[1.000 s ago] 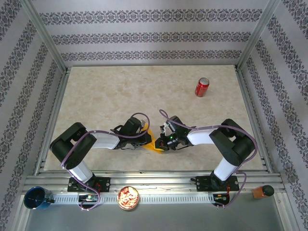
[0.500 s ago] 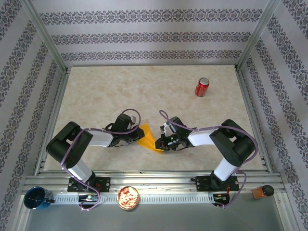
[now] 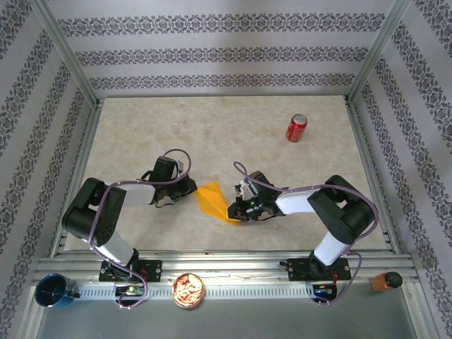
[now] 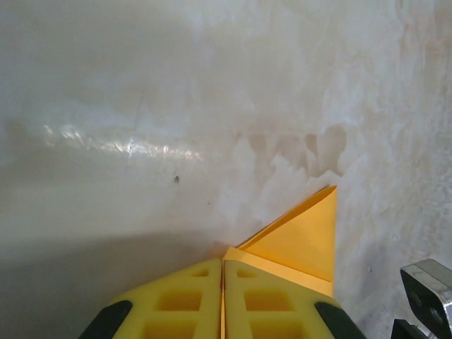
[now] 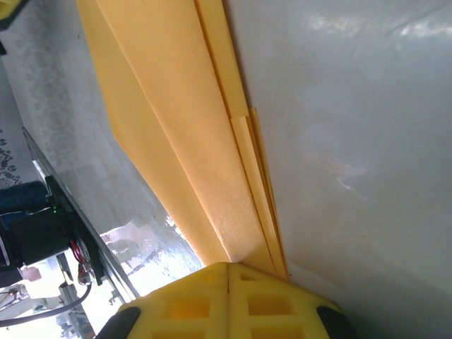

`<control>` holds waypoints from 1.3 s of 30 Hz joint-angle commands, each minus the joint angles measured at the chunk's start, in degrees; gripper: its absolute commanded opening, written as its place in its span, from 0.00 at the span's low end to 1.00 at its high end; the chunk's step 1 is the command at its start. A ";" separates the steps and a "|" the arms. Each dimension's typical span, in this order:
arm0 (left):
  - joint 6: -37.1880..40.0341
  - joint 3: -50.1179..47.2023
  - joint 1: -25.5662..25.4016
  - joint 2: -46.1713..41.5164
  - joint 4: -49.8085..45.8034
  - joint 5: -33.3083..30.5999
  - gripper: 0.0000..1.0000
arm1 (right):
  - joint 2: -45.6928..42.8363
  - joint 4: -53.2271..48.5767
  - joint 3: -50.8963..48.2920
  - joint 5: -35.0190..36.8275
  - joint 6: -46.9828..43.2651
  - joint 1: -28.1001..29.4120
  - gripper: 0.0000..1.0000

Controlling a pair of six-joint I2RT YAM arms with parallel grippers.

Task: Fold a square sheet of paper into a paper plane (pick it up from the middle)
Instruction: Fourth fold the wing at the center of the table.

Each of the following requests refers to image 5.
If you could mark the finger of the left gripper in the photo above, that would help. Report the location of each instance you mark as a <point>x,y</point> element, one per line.
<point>10,7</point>

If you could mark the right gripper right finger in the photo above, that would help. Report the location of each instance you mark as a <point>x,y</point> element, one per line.
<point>240,318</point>

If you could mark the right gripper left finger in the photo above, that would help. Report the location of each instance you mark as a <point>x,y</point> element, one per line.
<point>219,310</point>

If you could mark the orange cloth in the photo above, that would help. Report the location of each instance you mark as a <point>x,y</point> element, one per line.
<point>169,106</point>

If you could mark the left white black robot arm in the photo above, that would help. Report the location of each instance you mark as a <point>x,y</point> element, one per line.
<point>31,240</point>

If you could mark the aluminium rail under arm bases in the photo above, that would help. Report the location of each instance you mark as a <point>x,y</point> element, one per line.
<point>119,273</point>

